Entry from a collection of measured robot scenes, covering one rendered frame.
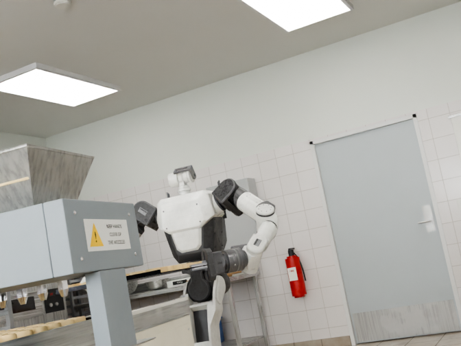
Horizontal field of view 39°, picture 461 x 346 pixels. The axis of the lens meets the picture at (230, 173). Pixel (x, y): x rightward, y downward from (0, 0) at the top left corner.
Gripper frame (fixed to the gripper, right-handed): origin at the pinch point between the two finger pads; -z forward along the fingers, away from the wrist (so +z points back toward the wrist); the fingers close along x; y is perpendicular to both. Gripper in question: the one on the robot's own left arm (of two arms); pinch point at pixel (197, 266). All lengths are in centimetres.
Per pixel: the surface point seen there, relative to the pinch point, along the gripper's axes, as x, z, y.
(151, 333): -18.0, -29.5, 24.2
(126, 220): 13, -46, 68
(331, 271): -22, 282, -332
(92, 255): 5, -59, 81
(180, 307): -12.8, -11.4, 4.4
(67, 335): -11, -63, 64
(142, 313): -11.4, -31.9, 25.4
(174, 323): -17.3, -16.9, 11.4
